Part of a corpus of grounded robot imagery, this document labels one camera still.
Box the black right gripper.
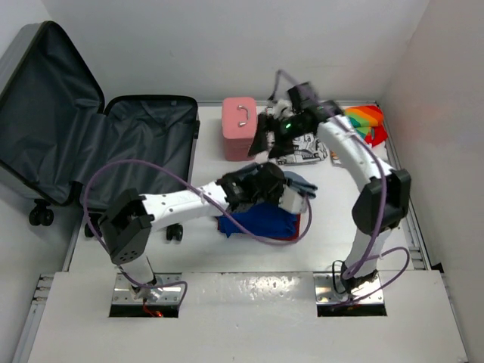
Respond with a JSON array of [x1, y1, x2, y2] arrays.
[[250, 111, 311, 158]]

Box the grey-blue cloth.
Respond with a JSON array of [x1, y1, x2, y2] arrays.
[[239, 162, 318, 199]]

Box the pink vanity case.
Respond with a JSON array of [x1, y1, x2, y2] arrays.
[[222, 97, 257, 162]]

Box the rainbow striped garment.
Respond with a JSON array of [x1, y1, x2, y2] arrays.
[[344, 105, 388, 147]]

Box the red shirt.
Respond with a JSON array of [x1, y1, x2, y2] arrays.
[[266, 215, 301, 241]]

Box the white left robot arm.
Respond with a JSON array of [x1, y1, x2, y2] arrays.
[[98, 163, 305, 294]]

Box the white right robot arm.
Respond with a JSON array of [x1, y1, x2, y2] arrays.
[[250, 104, 411, 291]]

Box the black white newspaper print shirt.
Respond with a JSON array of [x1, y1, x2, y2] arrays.
[[260, 104, 327, 165]]

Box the grey hard-shell suitcase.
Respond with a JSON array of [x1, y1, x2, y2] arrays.
[[1, 21, 200, 226]]

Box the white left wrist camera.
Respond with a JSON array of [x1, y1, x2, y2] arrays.
[[278, 185, 308, 215]]

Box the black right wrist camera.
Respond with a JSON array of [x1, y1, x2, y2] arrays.
[[287, 82, 319, 113]]

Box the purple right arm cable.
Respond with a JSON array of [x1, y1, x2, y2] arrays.
[[274, 69, 411, 307]]

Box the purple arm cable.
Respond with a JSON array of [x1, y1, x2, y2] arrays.
[[274, 69, 411, 307], [83, 158, 313, 303]]

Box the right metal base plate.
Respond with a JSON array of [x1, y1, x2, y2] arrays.
[[313, 272, 387, 318]]

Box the metal base plate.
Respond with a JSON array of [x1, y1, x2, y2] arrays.
[[313, 272, 387, 318], [109, 273, 185, 318]]

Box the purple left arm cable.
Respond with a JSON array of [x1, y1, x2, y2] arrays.
[[83, 158, 313, 303]]

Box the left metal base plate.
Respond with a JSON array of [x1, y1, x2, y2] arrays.
[[109, 273, 185, 318]]

